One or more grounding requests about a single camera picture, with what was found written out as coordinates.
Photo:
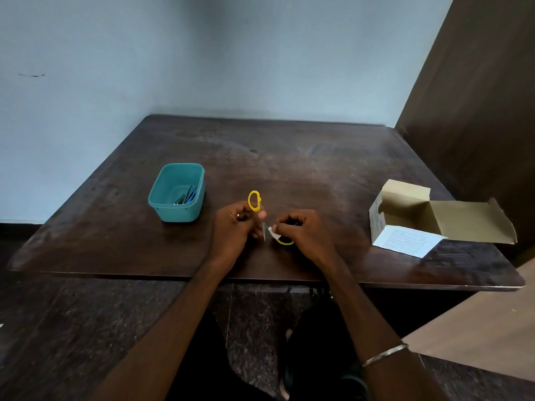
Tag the person's left hand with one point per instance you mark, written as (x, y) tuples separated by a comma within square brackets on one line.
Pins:
[(232, 238)]

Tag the person's right hand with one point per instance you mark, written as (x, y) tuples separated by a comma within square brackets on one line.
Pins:
[(309, 240)]

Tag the white wipe pad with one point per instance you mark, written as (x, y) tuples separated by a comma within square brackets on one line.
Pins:
[(274, 233)]

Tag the blue-handled small tool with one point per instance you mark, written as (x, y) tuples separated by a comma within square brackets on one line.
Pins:
[(192, 195)]

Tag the blue tools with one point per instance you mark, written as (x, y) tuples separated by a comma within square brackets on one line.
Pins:
[(189, 193)]

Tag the teal plastic container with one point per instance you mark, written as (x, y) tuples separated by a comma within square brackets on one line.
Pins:
[(175, 192)]

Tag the white cardboard box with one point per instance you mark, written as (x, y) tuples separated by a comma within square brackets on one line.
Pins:
[(403, 243)]

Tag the person's right forearm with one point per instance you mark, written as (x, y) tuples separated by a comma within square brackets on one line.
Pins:
[(376, 329)]

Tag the person's left forearm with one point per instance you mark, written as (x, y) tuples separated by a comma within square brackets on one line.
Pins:
[(154, 342)]

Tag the person's right foot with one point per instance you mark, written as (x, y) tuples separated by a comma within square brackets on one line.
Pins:
[(288, 333)]

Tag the beige board surface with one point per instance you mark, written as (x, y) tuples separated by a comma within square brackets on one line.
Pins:
[(480, 338)]

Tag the brown wooden cabinet panel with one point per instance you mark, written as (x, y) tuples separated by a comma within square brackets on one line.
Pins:
[(480, 125)]

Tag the black metal table frame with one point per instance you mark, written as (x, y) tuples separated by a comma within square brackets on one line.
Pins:
[(271, 288)]

